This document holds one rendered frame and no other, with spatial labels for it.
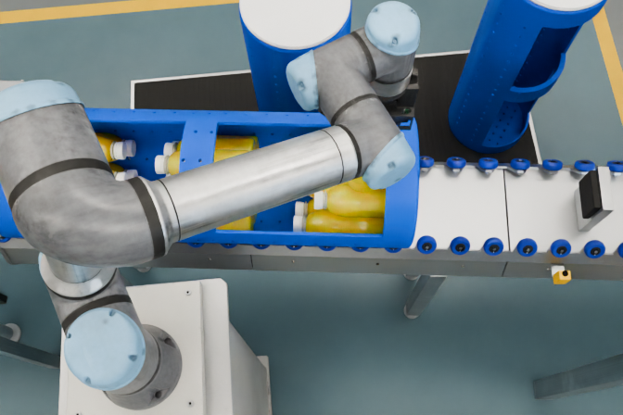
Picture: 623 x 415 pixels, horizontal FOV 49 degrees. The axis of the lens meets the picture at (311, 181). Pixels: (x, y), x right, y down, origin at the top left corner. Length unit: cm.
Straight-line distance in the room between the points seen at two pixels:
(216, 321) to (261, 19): 77
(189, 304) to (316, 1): 83
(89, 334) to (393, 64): 61
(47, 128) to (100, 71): 221
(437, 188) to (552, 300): 108
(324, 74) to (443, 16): 212
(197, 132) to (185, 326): 38
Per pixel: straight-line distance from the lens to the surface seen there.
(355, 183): 139
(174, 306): 135
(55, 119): 81
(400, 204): 135
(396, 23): 96
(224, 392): 134
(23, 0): 332
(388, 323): 251
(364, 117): 90
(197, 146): 138
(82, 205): 75
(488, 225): 166
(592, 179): 160
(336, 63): 94
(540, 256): 167
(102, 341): 113
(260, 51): 176
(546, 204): 171
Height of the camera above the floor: 247
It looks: 69 degrees down
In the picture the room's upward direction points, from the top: 3 degrees counter-clockwise
